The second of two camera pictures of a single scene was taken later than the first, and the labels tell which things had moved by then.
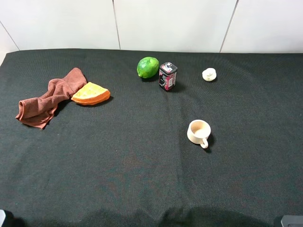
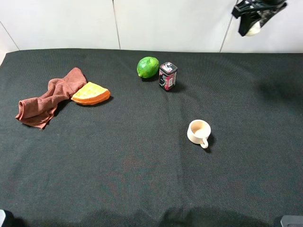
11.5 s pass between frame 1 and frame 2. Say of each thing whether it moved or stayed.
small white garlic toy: moved
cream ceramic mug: stayed
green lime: stayed
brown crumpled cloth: stayed
